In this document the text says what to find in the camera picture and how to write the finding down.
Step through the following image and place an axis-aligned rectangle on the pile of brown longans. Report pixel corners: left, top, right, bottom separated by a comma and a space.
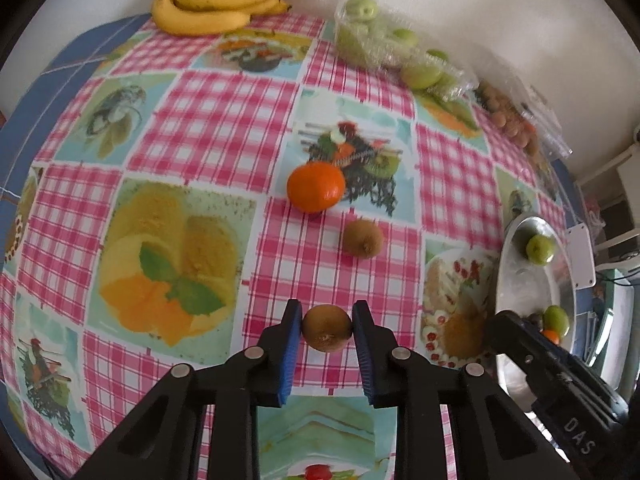
475, 82, 543, 156

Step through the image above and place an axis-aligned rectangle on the pile of green apples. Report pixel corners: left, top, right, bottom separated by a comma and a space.
345, 0, 453, 91

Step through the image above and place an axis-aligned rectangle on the clear plastic punnet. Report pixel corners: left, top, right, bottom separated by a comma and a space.
333, 0, 476, 103

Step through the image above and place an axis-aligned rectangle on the silver metal bowl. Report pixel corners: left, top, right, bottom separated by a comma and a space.
492, 216, 577, 411

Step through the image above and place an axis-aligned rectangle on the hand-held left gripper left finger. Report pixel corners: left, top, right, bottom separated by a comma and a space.
75, 299, 304, 480

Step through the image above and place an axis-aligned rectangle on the clear plastic box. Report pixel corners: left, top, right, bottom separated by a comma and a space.
472, 55, 573, 161

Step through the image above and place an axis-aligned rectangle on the checkered fruit print tablecloth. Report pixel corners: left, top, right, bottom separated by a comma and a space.
0, 10, 601, 480

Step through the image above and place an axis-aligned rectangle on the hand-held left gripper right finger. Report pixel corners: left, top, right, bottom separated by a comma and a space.
351, 299, 578, 480

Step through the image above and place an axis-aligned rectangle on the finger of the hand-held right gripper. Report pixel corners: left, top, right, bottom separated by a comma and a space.
487, 311, 566, 386

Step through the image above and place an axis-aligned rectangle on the small green fruit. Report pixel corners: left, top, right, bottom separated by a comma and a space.
525, 234, 555, 266

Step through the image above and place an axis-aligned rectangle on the brown kiwi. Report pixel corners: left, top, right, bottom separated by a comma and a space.
302, 305, 353, 353
341, 220, 386, 260

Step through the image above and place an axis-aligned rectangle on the green mango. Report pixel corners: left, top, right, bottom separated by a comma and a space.
542, 305, 571, 336

